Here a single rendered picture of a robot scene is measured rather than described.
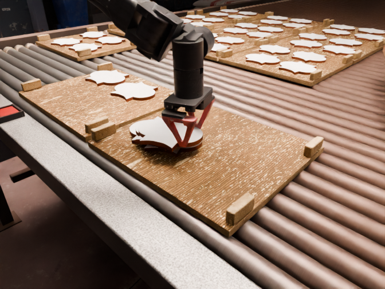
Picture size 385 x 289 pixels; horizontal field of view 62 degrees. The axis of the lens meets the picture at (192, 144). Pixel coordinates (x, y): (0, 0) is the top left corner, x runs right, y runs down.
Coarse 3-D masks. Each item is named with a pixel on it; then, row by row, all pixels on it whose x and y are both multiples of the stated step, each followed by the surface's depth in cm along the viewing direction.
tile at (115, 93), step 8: (120, 88) 100; (128, 88) 100; (136, 88) 100; (144, 88) 100; (152, 88) 100; (120, 96) 96; (128, 96) 94; (136, 96) 94; (144, 96) 94; (152, 96) 96
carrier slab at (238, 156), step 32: (128, 128) 79; (224, 128) 79; (256, 128) 79; (128, 160) 67; (160, 160) 67; (192, 160) 67; (224, 160) 67; (256, 160) 67; (288, 160) 67; (160, 192) 60; (192, 192) 58; (224, 192) 58; (256, 192) 58; (224, 224) 51
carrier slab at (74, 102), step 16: (64, 80) 109; (80, 80) 109; (128, 80) 109; (144, 80) 109; (32, 96) 97; (48, 96) 97; (64, 96) 97; (80, 96) 97; (96, 96) 97; (112, 96) 97; (160, 96) 97; (48, 112) 87; (64, 112) 87; (80, 112) 87; (96, 112) 87; (112, 112) 87; (128, 112) 87; (144, 112) 87; (80, 128) 79
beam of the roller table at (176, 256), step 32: (0, 96) 102; (0, 128) 85; (32, 128) 84; (32, 160) 73; (64, 160) 71; (64, 192) 64; (96, 192) 61; (128, 192) 61; (96, 224) 58; (128, 224) 54; (160, 224) 54; (128, 256) 52; (160, 256) 48; (192, 256) 48; (160, 288) 47; (192, 288) 44; (224, 288) 44; (256, 288) 44
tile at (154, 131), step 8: (152, 120) 73; (160, 120) 73; (144, 128) 70; (152, 128) 70; (160, 128) 70; (168, 128) 70; (184, 128) 70; (144, 136) 67; (152, 136) 67; (160, 136) 67; (168, 136) 67; (192, 136) 67; (200, 136) 67; (160, 144) 65; (168, 144) 64; (176, 144) 65; (192, 144) 66
